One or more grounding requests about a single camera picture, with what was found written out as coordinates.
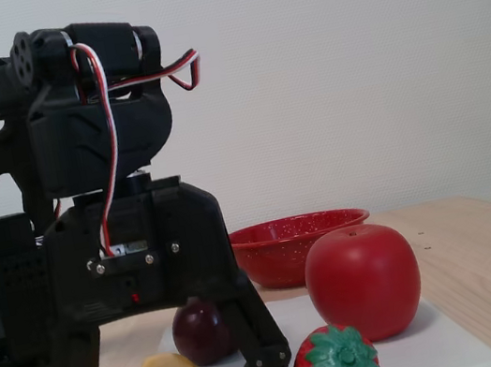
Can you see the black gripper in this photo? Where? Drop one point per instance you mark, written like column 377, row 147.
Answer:
column 187, row 232

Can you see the white paper sheet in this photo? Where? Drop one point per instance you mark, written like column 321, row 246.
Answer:
column 450, row 347

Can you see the red plastic strawberry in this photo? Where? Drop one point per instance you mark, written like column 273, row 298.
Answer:
column 340, row 359

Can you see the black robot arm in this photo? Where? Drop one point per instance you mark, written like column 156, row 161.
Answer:
column 76, row 142

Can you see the dark purple plum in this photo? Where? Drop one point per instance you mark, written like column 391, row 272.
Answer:
column 201, row 334

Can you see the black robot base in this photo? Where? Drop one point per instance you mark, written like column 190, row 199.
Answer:
column 21, row 289

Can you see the red speckled enamel bowl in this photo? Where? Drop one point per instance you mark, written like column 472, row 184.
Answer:
column 277, row 254

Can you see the red plastic apple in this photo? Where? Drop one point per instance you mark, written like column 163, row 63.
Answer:
column 363, row 281

